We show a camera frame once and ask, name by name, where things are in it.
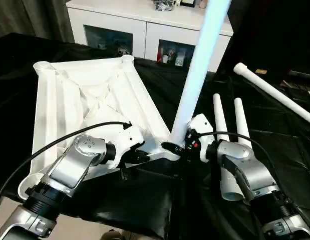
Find white plastic table leg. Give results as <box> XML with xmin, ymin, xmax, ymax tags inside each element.
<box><xmin>233</xmin><ymin>62</ymin><xmax>310</xmax><ymax>127</ymax></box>
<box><xmin>170</xmin><ymin>0</ymin><xmax>232</xmax><ymax>149</ymax></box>
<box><xmin>233</xmin><ymin>97</ymin><xmax>253</xmax><ymax>151</ymax></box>
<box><xmin>212</xmin><ymin>93</ymin><xmax>244</xmax><ymax>202</ymax></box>

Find black work mat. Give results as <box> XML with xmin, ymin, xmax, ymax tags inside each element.
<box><xmin>0</xmin><ymin>32</ymin><xmax>310</xmax><ymax>240</ymax></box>

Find white cabinet with glass doors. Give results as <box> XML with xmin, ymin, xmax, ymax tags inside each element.
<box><xmin>66</xmin><ymin>0</ymin><xmax>234</xmax><ymax>74</ymax></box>

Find small grey object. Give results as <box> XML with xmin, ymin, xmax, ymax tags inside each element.
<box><xmin>154</xmin><ymin>0</ymin><xmax>176</xmax><ymax>12</ymax></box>

